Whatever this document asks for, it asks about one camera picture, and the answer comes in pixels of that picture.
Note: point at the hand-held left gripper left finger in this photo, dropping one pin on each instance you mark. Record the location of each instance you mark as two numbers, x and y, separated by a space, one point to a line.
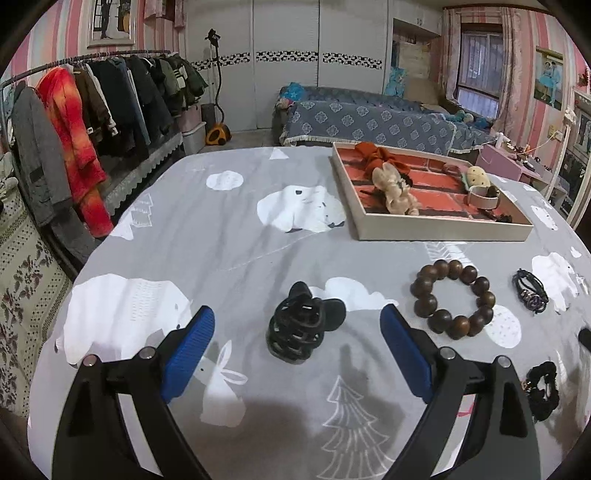
187 355

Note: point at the teal cloth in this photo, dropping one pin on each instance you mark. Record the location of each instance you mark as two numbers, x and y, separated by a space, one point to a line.
398 81

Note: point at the metal clothes rack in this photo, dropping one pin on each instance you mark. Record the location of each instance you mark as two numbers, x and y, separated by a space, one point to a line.
46 64

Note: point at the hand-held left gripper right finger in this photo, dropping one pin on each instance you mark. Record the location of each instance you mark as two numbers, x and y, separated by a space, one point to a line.
406 355

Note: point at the window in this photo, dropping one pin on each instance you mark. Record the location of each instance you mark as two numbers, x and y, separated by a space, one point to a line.
480 69

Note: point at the orange scrunchie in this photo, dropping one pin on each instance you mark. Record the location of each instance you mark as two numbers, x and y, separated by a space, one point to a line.
376 154

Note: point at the grey quilted coat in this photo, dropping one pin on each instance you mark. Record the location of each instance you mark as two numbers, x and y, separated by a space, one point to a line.
41 170

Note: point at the white storage box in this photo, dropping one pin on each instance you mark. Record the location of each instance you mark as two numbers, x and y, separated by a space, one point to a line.
194 141

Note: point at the pile of clothes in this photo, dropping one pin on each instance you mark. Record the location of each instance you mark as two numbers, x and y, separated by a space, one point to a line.
7 177

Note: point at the pink desk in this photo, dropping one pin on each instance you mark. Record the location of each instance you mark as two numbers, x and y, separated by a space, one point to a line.
496 159

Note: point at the pink storage box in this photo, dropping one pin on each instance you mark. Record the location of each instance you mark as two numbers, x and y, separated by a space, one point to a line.
193 115

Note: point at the sofa with blue patterned cover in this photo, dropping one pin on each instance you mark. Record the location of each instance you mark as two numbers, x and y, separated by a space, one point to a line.
360 122

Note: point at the framed wedding picture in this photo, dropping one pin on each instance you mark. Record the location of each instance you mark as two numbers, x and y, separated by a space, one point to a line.
111 23

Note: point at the beige scrunchie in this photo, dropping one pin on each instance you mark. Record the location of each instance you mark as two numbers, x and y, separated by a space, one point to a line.
397 196

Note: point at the row of dark hanging clothes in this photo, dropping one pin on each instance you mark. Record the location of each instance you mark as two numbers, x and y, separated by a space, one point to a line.
143 101

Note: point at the orange fleece robe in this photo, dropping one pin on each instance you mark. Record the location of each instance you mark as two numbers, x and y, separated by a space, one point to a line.
76 147

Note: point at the yellow garment steamer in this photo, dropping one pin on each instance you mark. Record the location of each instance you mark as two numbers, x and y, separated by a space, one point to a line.
218 136

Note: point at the grey polar bear bedsheet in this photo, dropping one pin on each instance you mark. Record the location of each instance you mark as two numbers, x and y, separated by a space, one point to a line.
221 249

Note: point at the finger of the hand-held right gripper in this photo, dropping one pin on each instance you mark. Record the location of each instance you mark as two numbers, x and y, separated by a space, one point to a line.
586 339

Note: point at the white framed standing mirror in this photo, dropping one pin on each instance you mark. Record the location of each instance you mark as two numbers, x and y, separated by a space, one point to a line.
582 194

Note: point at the black hair claw clip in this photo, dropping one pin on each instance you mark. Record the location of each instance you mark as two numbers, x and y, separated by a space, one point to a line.
295 327

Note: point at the white wardrobe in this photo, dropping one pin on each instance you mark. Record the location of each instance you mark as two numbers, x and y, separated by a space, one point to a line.
286 27

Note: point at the beige floral patterned blanket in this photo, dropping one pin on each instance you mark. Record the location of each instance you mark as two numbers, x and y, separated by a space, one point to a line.
27 304

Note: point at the wall poster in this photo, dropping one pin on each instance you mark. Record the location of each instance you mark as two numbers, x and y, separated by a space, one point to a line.
548 78

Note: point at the pink floral curtain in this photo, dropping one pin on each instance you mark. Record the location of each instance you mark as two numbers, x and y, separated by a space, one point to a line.
164 9
515 74
449 55

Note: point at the beige tray with orange lining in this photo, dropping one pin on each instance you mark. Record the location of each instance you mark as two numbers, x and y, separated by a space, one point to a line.
438 228

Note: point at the grey lace cover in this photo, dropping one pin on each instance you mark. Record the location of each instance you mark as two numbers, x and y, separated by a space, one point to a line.
138 170

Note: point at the black scrunchie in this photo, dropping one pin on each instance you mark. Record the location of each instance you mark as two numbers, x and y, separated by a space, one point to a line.
540 392

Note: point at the brown hair clip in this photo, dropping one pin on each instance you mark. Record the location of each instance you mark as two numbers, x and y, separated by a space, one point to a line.
496 216

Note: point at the yellow pineapple plush hair clip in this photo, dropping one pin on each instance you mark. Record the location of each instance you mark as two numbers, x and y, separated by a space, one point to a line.
478 176

